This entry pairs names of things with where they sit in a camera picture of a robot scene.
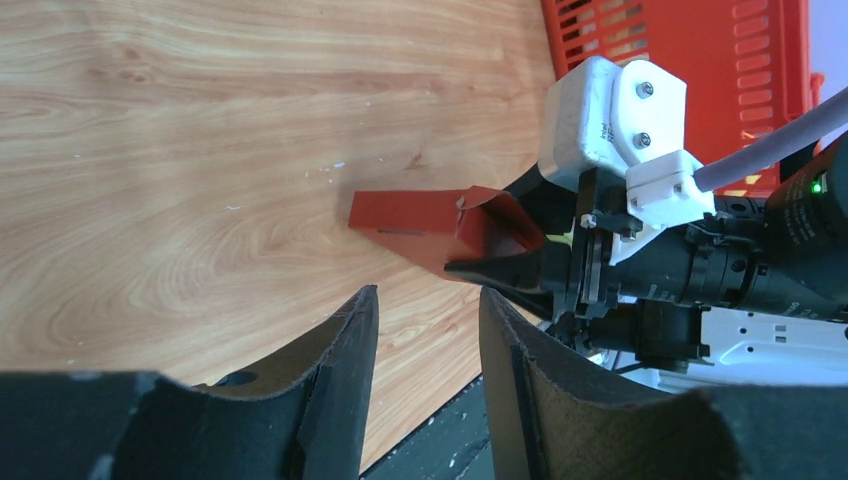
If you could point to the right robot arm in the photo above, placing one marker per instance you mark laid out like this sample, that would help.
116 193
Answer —
784 255

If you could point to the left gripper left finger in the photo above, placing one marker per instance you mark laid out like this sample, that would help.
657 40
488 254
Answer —
298 413

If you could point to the red plastic shopping basket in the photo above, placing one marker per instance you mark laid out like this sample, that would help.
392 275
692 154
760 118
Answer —
745 63

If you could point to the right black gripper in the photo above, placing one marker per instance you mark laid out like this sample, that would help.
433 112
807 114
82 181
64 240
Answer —
590 220

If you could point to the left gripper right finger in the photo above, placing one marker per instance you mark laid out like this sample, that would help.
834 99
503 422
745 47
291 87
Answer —
554 414

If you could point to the red paper box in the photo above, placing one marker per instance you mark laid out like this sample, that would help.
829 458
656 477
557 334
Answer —
432 228

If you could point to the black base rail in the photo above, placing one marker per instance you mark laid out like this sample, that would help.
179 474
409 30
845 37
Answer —
453 443

